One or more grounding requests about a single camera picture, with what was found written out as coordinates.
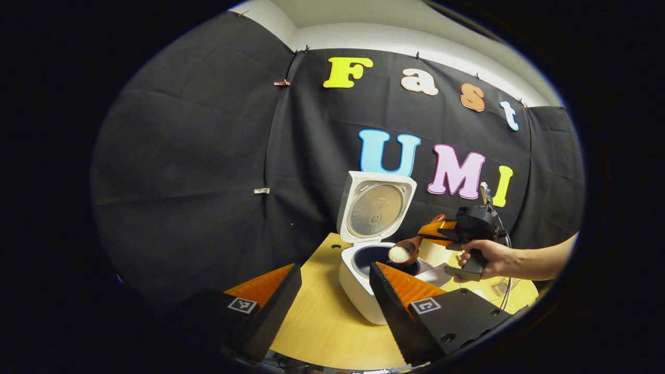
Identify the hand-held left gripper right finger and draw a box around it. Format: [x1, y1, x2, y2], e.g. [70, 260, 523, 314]
[369, 261, 529, 367]

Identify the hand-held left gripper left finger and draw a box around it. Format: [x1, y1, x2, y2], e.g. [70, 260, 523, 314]
[174, 263, 302, 364]

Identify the brown wooden spoon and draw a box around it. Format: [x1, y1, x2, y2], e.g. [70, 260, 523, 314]
[388, 214, 447, 267]

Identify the white rice cooker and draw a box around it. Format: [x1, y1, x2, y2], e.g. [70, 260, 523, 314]
[337, 171, 453, 326]

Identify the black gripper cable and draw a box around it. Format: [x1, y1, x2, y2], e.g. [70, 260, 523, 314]
[487, 205, 516, 312]

